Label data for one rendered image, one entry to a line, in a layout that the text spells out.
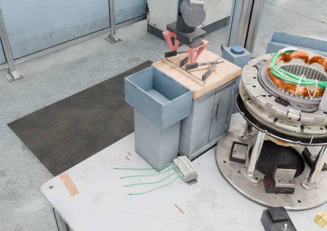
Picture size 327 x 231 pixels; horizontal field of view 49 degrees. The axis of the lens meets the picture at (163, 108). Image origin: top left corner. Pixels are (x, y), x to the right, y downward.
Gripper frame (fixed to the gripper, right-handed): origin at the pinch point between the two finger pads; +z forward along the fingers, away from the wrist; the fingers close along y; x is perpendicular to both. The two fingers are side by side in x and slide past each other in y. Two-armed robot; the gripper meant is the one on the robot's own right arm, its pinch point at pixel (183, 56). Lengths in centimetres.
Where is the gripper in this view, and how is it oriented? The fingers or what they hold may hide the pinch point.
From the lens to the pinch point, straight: 109.5
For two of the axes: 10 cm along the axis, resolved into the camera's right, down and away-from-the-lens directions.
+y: 6.7, 4.9, -5.6
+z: -0.4, 7.8, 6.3
